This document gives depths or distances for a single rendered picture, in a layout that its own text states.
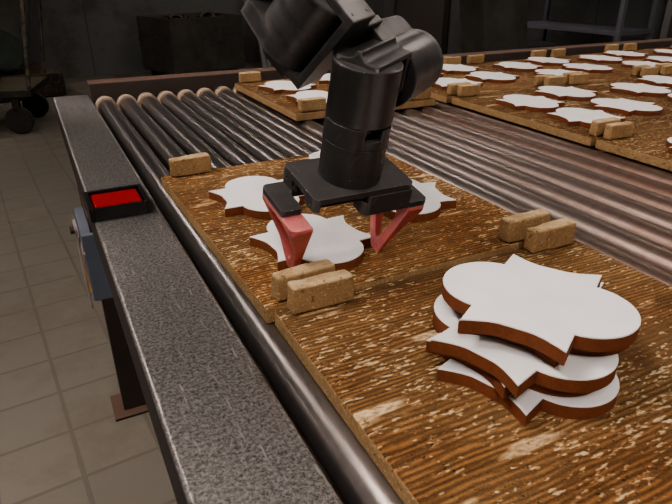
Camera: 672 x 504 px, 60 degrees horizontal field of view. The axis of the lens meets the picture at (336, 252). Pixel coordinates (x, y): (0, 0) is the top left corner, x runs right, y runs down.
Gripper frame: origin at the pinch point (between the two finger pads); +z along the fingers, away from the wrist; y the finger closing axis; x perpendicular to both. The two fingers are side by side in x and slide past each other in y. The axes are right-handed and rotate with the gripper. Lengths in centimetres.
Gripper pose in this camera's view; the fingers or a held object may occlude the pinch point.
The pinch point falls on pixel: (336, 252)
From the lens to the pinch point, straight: 57.7
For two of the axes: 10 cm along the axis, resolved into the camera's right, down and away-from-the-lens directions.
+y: 8.7, -2.0, 4.5
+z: -1.3, 7.8, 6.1
